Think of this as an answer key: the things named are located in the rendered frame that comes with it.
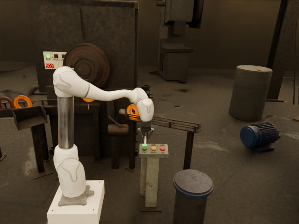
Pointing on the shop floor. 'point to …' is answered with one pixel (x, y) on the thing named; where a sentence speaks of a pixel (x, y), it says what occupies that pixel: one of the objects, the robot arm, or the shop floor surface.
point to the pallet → (147, 90)
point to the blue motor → (260, 136)
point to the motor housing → (112, 130)
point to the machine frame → (86, 134)
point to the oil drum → (249, 92)
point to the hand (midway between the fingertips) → (145, 140)
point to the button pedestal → (152, 176)
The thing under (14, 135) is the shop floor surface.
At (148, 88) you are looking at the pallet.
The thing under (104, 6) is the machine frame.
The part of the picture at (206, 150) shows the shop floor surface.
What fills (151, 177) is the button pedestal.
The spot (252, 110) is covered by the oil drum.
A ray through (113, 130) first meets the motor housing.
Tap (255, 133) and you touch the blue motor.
